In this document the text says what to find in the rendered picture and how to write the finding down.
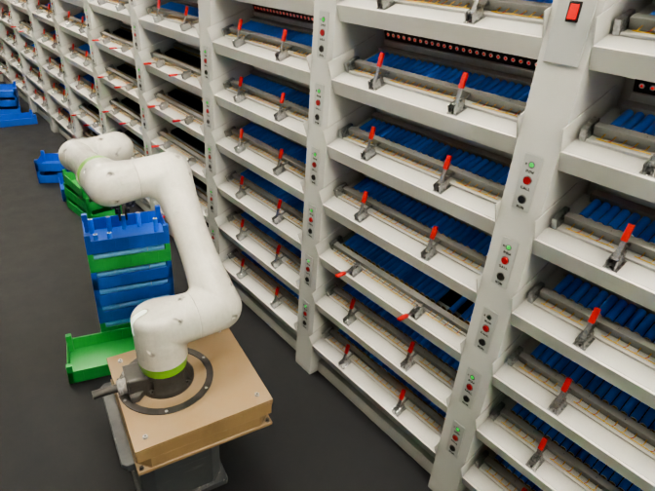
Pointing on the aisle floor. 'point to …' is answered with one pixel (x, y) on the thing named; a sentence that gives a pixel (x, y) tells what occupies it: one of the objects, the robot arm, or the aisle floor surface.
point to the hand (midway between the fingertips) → (122, 211)
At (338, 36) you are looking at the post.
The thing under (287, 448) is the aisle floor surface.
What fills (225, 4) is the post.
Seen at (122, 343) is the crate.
